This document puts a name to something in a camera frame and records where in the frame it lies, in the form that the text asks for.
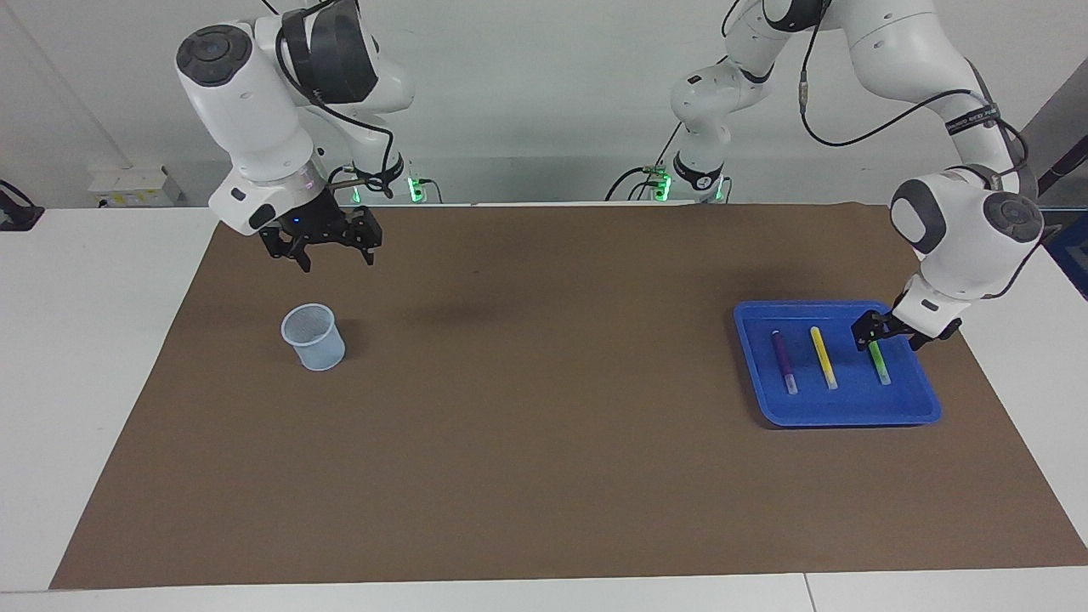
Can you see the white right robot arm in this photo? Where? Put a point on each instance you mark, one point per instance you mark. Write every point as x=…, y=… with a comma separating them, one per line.
x=255, y=110

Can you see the green marker pen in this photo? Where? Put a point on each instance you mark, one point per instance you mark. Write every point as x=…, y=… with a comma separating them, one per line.
x=880, y=365

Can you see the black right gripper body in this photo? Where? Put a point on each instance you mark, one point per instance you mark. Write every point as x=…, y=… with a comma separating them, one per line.
x=310, y=225

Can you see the blue box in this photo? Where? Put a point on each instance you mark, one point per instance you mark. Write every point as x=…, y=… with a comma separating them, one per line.
x=1073, y=255

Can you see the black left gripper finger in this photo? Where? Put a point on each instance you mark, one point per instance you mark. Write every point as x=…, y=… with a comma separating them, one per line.
x=935, y=336
x=869, y=327

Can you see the yellow marker pen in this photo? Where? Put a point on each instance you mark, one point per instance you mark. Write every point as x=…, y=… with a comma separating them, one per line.
x=823, y=357

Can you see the pale blue mesh cup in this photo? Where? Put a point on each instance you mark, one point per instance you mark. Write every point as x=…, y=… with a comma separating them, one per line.
x=321, y=353

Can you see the blue plastic tray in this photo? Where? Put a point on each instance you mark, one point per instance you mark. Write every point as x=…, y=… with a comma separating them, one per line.
x=850, y=404

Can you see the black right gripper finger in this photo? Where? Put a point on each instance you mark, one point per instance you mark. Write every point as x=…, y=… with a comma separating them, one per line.
x=289, y=246
x=370, y=231

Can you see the brown table mat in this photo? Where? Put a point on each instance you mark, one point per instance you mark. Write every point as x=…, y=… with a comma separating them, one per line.
x=527, y=408

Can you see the purple marker pen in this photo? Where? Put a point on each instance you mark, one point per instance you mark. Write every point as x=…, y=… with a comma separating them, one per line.
x=784, y=361

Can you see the black clamp mount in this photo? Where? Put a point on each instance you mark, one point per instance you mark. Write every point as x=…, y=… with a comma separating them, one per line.
x=17, y=212

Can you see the black stand pole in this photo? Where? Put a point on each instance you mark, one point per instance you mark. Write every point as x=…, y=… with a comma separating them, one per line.
x=1062, y=166

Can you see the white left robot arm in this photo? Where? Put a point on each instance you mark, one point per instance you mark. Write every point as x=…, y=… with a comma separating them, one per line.
x=969, y=238

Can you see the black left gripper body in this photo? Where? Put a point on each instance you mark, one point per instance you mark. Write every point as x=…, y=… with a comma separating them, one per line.
x=897, y=327

